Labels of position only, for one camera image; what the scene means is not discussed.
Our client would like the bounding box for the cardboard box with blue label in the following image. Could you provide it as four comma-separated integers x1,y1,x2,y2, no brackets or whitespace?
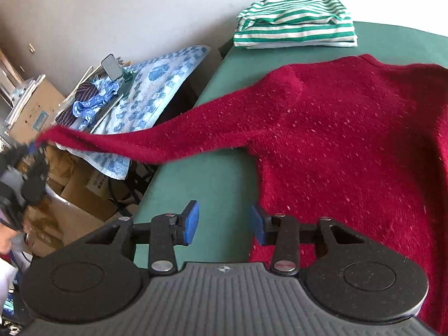
10,79,68,145

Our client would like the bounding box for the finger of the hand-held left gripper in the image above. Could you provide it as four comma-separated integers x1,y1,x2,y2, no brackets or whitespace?
21,143,50,205

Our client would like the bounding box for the small blue patterned cloth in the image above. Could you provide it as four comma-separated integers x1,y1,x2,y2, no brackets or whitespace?
72,79,120,131

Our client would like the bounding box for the green white striped folded shirt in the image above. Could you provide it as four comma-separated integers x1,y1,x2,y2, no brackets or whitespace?
233,0,358,50

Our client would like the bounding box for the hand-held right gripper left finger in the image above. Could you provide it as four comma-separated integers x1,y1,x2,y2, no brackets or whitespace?
84,200,201,277

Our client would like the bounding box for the blue printed white cloth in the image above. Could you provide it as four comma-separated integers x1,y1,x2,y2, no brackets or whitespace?
65,44,211,180

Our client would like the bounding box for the red knit sweater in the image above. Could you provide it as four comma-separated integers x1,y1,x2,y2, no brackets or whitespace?
39,53,448,336

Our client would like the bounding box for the dark striped cloth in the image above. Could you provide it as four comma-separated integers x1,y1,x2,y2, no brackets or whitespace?
57,83,103,127

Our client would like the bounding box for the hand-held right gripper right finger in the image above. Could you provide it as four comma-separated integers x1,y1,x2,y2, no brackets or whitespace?
250,206,367,277

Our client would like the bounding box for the stack of papers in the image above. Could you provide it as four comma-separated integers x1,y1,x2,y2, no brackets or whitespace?
3,73,47,128

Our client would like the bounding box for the brown cardboard box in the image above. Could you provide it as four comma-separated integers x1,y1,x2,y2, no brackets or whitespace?
24,199,106,259
60,164,141,223

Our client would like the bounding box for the grey phone on clamp stand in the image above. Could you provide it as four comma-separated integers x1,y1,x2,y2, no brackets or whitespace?
100,54,136,93

